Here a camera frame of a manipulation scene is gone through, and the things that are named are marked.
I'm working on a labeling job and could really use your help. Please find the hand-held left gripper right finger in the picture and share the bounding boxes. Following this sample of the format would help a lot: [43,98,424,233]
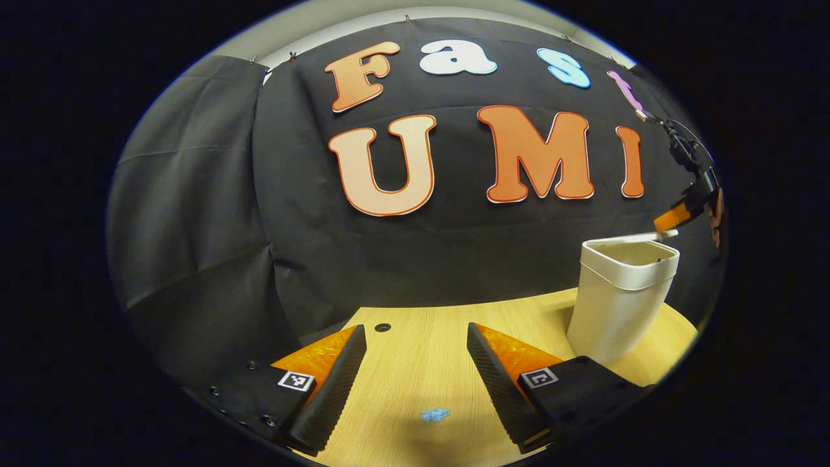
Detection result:
[466,322,656,455]

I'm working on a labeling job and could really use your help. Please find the wooden desktop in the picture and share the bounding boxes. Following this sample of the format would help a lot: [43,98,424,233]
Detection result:
[295,287,700,467]

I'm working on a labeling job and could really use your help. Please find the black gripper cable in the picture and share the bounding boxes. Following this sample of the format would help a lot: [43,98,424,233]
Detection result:
[637,109,706,171]

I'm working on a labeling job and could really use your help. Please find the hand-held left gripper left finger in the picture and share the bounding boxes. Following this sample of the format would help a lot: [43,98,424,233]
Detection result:
[192,324,368,457]

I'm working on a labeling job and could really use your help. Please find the white garbage bin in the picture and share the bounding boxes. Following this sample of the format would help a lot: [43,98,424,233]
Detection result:
[566,229,681,365]

